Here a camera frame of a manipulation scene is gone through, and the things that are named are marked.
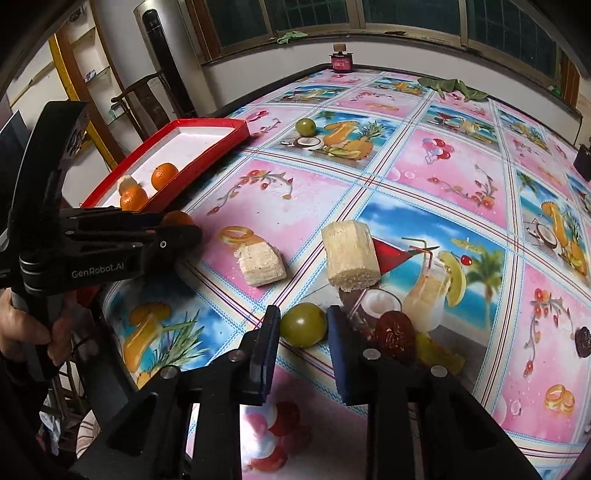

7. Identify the window with green glass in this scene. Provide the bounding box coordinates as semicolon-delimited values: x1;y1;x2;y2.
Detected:
185;0;583;79

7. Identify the person's left forearm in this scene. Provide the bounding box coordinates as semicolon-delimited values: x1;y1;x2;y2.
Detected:
0;348;61;480

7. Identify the green leafy vegetable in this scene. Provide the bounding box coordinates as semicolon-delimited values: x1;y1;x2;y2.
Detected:
418;77;489;103

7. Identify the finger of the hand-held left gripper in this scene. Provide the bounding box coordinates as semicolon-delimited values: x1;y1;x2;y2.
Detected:
69;225;204;271
60;206;197;234

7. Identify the small red jar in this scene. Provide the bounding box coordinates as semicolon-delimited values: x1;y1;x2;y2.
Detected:
329;43;354;73

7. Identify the fruit print tablecloth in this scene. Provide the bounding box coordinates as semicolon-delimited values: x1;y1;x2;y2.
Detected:
102;69;591;480

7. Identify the black box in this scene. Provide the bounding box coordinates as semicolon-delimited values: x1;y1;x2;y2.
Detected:
573;143;591;182

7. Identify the person's left hand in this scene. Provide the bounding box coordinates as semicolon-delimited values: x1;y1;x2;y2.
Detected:
0;291;83;366

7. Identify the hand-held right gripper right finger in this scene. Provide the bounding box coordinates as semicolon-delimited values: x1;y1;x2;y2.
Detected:
325;305;541;480

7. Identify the red date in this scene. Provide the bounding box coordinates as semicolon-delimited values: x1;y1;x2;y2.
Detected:
374;311;419;365

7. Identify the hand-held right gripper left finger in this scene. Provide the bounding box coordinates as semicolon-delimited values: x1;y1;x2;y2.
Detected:
74;305;282;480

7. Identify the white tower air conditioner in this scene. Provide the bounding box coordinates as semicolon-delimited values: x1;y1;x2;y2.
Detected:
134;0;204;120

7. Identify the black television screen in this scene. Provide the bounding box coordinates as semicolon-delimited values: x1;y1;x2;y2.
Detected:
0;110;31;195

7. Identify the glass shelf unit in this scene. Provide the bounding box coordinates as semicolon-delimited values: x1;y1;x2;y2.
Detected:
48;21;127;155

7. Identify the dark wooden chair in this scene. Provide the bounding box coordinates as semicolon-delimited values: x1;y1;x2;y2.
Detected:
111;71;185;132

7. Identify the red tray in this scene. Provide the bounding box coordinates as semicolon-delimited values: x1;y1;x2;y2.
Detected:
78;119;251;210

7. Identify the large orange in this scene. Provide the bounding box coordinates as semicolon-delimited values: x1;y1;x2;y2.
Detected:
120;186;149;212

